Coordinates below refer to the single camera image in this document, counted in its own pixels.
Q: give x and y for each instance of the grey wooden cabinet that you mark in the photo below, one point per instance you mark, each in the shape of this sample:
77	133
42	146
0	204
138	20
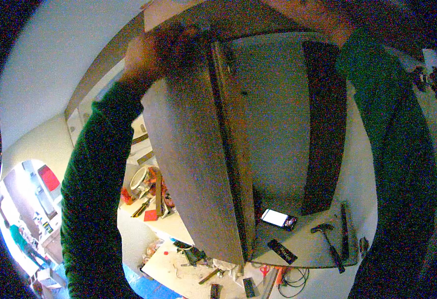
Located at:
278	123

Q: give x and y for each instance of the person's left fingers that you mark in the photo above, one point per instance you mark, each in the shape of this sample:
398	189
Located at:
158	37

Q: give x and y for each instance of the black rectangular case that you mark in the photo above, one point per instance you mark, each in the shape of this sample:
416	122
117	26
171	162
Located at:
282	251

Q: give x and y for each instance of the brown metal bracket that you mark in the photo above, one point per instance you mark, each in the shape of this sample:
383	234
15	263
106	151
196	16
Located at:
209	276

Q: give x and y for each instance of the black metal hinge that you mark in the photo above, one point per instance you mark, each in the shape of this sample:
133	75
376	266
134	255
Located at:
427	80

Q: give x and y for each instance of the small black box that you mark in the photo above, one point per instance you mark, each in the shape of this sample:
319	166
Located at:
248	287

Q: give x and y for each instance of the person's right hand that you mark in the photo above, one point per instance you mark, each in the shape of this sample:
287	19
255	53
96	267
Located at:
332	28

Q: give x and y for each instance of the small black clip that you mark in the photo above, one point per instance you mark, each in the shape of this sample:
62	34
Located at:
364	246

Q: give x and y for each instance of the black smartphone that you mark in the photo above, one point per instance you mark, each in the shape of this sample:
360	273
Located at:
277	218

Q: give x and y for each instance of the cluttered room shelf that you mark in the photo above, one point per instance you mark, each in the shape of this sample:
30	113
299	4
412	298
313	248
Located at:
27	231

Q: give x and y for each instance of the grey cabinet door panel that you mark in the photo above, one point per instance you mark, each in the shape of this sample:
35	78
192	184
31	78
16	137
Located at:
192	149

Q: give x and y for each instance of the yellow black hand tool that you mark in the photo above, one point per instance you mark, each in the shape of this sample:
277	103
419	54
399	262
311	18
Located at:
141	208

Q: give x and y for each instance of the red storage box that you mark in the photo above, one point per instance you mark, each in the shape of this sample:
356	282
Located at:
49	178

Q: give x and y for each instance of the black metal bar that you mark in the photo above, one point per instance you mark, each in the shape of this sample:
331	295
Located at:
344	231

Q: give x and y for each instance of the person's left hand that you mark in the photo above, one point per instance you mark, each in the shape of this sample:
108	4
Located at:
141	59

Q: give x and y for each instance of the brown wooden strip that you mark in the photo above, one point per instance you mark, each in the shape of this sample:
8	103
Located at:
159	194

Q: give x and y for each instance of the white plastic bucket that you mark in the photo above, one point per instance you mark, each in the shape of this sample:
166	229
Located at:
140	178

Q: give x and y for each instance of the red flat block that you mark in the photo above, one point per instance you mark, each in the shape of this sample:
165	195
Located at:
150	215

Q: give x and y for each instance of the black hammer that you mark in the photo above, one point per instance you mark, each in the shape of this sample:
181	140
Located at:
330	245

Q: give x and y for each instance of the white cabinet door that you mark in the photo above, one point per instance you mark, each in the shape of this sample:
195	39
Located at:
433	123

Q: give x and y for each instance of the black power tool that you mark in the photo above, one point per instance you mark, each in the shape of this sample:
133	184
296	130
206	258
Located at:
193	255

